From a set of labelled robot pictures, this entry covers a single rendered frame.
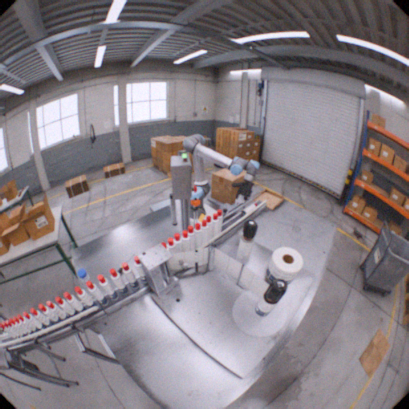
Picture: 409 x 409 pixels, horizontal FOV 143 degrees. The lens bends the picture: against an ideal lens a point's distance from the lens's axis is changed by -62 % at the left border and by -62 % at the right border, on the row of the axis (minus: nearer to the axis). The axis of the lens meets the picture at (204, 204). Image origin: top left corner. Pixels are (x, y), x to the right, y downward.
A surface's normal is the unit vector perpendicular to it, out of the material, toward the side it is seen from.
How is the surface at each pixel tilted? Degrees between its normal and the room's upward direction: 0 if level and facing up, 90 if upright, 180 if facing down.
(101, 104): 90
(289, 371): 0
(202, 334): 0
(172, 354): 0
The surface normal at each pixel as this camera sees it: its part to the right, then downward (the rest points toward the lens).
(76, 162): 0.59, 0.44
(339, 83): -0.80, 0.30
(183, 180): 0.16, 0.53
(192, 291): 0.02, -0.84
